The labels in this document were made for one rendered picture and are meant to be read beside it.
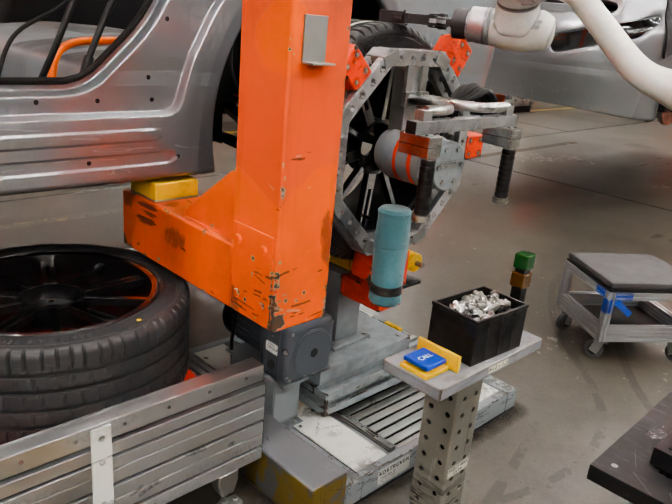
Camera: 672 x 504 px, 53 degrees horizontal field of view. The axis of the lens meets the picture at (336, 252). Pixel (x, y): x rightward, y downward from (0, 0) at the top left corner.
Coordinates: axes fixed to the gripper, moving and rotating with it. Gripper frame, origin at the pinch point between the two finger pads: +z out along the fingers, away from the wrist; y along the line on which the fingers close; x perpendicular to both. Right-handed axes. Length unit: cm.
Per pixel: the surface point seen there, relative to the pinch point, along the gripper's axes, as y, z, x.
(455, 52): 7.9, -16.6, -7.4
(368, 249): -16, -6, -60
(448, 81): 6.9, -16.1, -15.1
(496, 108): -4.5, -31.6, -19.3
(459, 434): -35, -41, -95
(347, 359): -10, -2, -97
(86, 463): -91, 24, -90
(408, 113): -6.2, -9.5, -23.5
